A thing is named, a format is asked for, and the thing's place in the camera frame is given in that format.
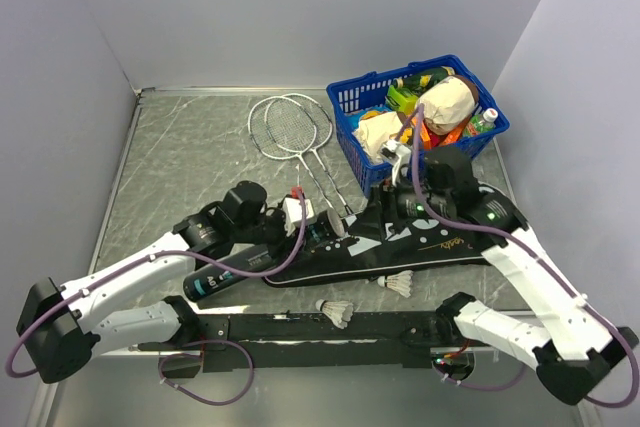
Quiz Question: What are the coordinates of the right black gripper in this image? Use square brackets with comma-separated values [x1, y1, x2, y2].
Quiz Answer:
[346, 169, 452, 241]

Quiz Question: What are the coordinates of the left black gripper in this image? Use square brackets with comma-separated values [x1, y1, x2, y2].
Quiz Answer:
[233, 195, 311, 266]

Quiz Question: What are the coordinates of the black racket bag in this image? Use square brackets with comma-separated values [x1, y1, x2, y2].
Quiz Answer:
[264, 188, 488, 288]

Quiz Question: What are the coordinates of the black shuttlecock tube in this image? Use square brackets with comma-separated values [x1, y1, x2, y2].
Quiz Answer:
[183, 209, 347, 302]

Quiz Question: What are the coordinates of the white shuttlecock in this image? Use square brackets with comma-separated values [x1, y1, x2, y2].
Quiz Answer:
[376, 270, 414, 298]
[315, 299, 354, 329]

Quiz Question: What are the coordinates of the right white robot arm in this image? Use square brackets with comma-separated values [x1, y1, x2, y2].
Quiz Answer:
[380, 140, 639, 409]

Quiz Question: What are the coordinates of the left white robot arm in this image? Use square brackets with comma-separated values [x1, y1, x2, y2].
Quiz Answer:
[5, 198, 316, 384]

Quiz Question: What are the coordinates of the white badminton racket left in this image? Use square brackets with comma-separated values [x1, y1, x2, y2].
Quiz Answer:
[247, 96, 333, 208]

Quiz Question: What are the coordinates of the orange snack box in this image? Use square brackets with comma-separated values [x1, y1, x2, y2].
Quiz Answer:
[400, 117, 469, 150]

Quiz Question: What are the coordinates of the green snack box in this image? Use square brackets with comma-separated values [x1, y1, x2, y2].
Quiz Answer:
[385, 85, 418, 115]

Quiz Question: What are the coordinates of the blue plastic basket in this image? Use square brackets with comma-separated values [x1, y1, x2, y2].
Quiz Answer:
[326, 54, 498, 196]

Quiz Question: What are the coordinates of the beige paper bag roll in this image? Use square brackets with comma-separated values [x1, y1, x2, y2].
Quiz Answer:
[416, 75, 479, 135]

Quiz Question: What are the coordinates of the green plastic bottle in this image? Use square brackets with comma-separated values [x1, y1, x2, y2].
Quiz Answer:
[462, 108, 499, 138]

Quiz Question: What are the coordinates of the dark green bottle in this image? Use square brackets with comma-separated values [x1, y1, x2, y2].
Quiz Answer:
[392, 66, 456, 91]

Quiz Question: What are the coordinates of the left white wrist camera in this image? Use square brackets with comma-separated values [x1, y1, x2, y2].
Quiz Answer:
[282, 186, 317, 236]

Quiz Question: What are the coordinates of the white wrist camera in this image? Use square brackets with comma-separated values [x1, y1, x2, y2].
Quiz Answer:
[380, 139, 412, 186]
[282, 186, 317, 236]

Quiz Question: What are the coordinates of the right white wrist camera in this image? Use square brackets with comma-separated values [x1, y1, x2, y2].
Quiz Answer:
[380, 139, 412, 186]

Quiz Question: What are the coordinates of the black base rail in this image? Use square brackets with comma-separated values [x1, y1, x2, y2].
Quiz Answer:
[192, 311, 465, 369]

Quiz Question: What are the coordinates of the purple cable under rail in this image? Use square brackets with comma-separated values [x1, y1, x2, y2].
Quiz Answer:
[157, 337, 257, 406]

